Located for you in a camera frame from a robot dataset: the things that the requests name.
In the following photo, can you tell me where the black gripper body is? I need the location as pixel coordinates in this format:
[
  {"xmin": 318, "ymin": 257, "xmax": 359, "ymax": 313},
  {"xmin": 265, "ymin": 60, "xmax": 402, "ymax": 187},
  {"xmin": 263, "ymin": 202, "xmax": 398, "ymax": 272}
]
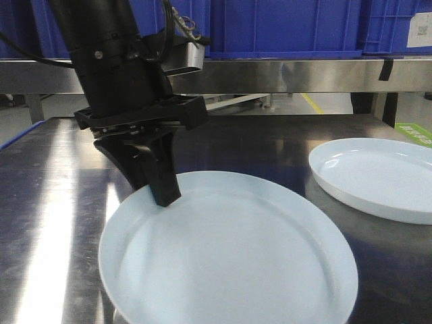
[{"xmin": 71, "ymin": 33, "xmax": 208, "ymax": 138}]

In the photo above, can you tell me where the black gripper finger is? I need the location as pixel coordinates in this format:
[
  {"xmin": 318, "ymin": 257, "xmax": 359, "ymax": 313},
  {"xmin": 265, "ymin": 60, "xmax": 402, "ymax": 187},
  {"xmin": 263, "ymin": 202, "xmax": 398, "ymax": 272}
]
[
  {"xmin": 94, "ymin": 137, "xmax": 149, "ymax": 190},
  {"xmin": 124, "ymin": 130, "xmax": 181, "ymax": 207}
]

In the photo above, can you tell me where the light blue plate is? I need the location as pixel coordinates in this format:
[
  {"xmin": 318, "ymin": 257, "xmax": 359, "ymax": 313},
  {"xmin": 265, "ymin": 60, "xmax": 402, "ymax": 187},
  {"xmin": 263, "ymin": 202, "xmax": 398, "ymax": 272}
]
[
  {"xmin": 99, "ymin": 171, "xmax": 358, "ymax": 323},
  {"xmin": 308, "ymin": 138, "xmax": 431, "ymax": 225}
]

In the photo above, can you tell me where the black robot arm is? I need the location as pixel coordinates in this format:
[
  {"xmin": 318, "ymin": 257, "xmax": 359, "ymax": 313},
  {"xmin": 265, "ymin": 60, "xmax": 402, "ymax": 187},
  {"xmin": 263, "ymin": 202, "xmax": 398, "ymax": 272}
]
[{"xmin": 50, "ymin": 1, "xmax": 208, "ymax": 207}]

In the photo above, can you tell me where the large blue crate left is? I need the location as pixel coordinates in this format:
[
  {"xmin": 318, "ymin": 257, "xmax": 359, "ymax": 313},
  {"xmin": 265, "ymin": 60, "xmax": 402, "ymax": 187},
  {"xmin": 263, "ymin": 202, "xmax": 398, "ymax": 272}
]
[{"xmin": 1, "ymin": 0, "xmax": 210, "ymax": 59}]

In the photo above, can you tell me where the large blue crate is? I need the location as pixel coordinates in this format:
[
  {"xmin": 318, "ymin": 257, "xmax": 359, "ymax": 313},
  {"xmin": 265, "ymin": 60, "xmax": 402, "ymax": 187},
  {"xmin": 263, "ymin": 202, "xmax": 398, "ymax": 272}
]
[
  {"xmin": 209, "ymin": 0, "xmax": 361, "ymax": 59},
  {"xmin": 1, "ymin": 0, "xmax": 210, "ymax": 59}
]

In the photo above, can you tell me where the large blue crate middle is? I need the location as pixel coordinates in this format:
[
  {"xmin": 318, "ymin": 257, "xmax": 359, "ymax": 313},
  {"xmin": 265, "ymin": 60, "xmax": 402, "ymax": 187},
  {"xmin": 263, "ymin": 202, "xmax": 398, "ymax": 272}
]
[{"xmin": 209, "ymin": 0, "xmax": 361, "ymax": 59}]

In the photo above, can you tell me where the black tape strip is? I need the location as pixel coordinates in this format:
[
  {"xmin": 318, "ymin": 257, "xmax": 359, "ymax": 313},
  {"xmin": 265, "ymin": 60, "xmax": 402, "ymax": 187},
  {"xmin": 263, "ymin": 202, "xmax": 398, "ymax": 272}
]
[{"xmin": 379, "ymin": 59, "xmax": 394, "ymax": 81}]

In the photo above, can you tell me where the green floor sign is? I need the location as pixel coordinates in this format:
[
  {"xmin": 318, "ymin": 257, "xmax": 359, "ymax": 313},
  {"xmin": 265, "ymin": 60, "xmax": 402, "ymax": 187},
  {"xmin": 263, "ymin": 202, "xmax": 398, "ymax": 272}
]
[{"xmin": 395, "ymin": 123, "xmax": 432, "ymax": 148}]

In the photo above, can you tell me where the blue crate with label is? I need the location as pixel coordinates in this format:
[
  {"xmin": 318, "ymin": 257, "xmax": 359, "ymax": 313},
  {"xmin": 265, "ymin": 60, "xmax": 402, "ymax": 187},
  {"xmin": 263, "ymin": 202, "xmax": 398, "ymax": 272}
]
[{"xmin": 356, "ymin": 1, "xmax": 431, "ymax": 55}]

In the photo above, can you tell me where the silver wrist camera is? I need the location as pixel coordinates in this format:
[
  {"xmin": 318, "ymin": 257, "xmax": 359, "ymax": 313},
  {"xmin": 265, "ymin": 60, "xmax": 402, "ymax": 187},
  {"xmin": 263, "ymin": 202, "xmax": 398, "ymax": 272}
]
[{"xmin": 160, "ymin": 34, "xmax": 205, "ymax": 76}]

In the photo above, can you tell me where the white metal frame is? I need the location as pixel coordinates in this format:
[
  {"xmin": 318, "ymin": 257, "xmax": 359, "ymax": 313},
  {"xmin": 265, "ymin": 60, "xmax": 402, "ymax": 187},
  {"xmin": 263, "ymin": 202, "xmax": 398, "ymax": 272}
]
[{"xmin": 203, "ymin": 93, "xmax": 272, "ymax": 111}]

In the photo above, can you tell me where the left steel shelf post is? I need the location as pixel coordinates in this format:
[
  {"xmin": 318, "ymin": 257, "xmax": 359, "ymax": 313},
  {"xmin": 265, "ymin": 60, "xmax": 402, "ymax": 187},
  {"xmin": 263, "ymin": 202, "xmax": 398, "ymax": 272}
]
[{"xmin": 24, "ymin": 94, "xmax": 45, "ymax": 124}]

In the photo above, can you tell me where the steel shelf post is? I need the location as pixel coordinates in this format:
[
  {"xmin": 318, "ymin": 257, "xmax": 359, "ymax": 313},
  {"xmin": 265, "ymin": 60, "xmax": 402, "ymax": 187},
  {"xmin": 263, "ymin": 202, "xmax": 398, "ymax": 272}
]
[
  {"xmin": 371, "ymin": 92, "xmax": 398, "ymax": 128},
  {"xmin": 24, "ymin": 94, "xmax": 45, "ymax": 124}
]

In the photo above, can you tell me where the stainless steel shelf rail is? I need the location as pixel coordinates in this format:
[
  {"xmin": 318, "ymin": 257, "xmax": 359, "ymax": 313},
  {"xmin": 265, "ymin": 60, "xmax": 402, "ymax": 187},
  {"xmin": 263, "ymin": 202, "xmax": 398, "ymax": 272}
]
[{"xmin": 1, "ymin": 56, "xmax": 431, "ymax": 95}]

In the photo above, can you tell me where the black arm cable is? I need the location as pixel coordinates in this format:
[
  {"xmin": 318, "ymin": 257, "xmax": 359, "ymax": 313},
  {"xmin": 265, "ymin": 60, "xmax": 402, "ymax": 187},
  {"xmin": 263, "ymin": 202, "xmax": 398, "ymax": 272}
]
[{"xmin": 0, "ymin": 31, "xmax": 75, "ymax": 70}]

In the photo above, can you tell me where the right steel shelf post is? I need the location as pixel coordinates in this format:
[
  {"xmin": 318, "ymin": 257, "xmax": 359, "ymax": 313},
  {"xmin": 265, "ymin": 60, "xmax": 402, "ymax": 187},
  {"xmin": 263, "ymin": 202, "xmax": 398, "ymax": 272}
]
[{"xmin": 371, "ymin": 92, "xmax": 398, "ymax": 128}]

